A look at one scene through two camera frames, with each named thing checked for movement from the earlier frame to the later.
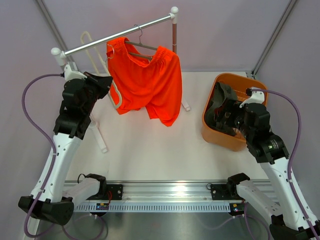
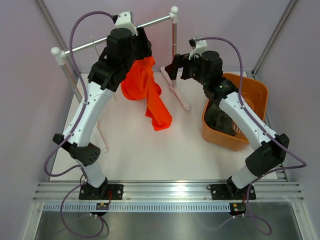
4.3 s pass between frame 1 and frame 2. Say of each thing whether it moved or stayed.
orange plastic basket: stayed
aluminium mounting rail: stayed
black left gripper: moved
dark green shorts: stayed
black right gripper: moved
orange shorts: moved
